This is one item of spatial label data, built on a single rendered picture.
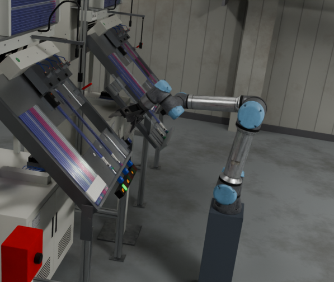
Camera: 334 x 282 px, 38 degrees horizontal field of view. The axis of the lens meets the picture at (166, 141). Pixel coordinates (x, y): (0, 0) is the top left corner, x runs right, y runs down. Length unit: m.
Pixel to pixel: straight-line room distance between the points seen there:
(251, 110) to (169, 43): 3.53
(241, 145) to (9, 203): 1.12
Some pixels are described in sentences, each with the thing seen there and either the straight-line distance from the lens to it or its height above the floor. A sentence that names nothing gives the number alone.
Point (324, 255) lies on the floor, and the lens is 3.54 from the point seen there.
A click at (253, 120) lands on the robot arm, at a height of 1.12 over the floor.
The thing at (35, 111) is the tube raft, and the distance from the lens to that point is 2.22.
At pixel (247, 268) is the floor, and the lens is 3.18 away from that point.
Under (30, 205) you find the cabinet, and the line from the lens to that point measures 2.36.
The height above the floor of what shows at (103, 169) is 0.77.
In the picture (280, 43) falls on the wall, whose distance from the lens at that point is 5.58.
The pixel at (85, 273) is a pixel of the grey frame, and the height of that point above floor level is 0.42.
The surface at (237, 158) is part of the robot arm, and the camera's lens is 2.32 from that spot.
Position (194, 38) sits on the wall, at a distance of 5.62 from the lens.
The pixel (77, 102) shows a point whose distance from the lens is 2.61.
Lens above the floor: 1.76
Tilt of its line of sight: 21 degrees down
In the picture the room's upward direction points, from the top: 7 degrees clockwise
